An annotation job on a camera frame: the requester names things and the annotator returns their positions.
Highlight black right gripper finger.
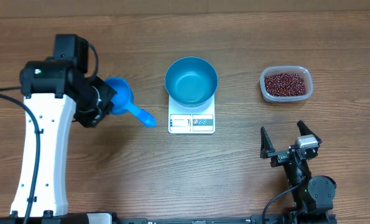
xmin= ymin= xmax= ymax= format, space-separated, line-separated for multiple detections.
xmin=260 ymin=127 xmax=275 ymax=159
xmin=297 ymin=120 xmax=322 ymax=144

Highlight blue plastic measuring scoop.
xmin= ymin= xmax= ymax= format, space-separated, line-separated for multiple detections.
xmin=105 ymin=77 xmax=157 ymax=128

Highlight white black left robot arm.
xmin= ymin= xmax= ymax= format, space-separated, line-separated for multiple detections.
xmin=0 ymin=34 xmax=116 ymax=223

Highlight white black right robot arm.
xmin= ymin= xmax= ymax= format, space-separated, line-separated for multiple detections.
xmin=251 ymin=120 xmax=337 ymax=223

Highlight white digital kitchen scale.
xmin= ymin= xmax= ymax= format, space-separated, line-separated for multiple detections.
xmin=168 ymin=95 xmax=216 ymax=134

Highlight teal plastic bowl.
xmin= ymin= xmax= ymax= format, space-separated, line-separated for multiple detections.
xmin=165 ymin=57 xmax=218 ymax=107

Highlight red adzuki beans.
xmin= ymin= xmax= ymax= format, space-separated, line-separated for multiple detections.
xmin=264 ymin=73 xmax=307 ymax=96

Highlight clear plastic container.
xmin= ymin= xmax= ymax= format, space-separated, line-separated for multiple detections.
xmin=260 ymin=65 xmax=313 ymax=103

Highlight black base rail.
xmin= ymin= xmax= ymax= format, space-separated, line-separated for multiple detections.
xmin=111 ymin=213 xmax=338 ymax=224

